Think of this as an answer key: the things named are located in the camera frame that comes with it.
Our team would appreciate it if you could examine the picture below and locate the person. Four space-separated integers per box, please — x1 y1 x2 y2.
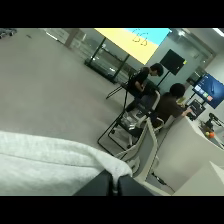
151 82 194 129
125 62 165 113

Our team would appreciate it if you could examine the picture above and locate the white garment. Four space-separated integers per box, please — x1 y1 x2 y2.
0 130 133 197

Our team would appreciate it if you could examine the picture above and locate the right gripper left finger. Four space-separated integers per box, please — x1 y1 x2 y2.
73 169 114 197

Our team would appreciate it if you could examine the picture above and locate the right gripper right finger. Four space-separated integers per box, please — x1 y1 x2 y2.
117 174 155 197

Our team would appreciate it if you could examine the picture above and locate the monitor on stand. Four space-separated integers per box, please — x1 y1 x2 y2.
186 73 224 122

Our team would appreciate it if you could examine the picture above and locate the white desk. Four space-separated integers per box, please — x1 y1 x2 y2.
152 114 224 197

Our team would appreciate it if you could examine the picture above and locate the black speaker on stand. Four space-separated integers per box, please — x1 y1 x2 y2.
156 48 187 88

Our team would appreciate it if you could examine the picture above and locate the large wall screen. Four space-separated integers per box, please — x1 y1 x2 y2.
94 27 172 66

